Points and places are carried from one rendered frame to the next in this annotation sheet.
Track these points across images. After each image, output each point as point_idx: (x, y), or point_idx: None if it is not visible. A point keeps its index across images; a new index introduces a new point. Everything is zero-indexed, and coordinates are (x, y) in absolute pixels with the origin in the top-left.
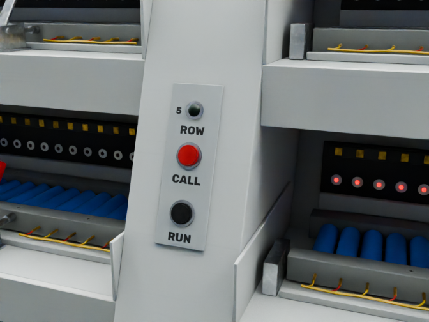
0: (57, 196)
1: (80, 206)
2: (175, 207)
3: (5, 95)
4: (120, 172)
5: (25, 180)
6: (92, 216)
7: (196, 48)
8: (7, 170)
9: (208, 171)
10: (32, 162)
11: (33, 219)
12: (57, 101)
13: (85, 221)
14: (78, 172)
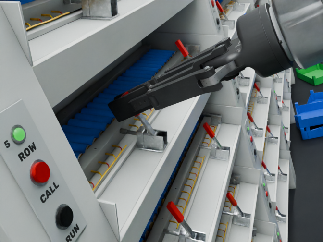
0: (147, 64)
1: (160, 58)
2: (217, 19)
3: (181, 5)
4: (130, 48)
5: (118, 75)
6: (176, 53)
7: None
8: (106, 78)
9: (214, 6)
10: (106, 67)
11: (175, 65)
12: (188, 1)
13: (181, 54)
14: (120, 59)
